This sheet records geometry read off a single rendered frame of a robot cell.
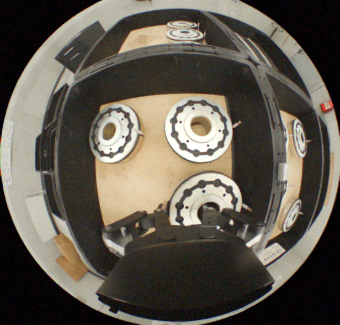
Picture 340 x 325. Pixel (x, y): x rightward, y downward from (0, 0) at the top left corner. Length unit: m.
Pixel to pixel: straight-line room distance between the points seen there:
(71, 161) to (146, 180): 0.14
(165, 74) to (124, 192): 0.21
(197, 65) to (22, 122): 3.07
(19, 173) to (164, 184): 2.89
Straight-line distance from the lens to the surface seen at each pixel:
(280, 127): 0.16
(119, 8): 3.38
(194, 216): 0.15
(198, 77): 0.19
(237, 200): 0.17
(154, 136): 0.20
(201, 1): 3.40
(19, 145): 2.96
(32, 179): 3.00
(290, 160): 0.35
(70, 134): 0.21
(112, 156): 0.19
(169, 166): 0.19
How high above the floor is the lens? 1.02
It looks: 85 degrees down
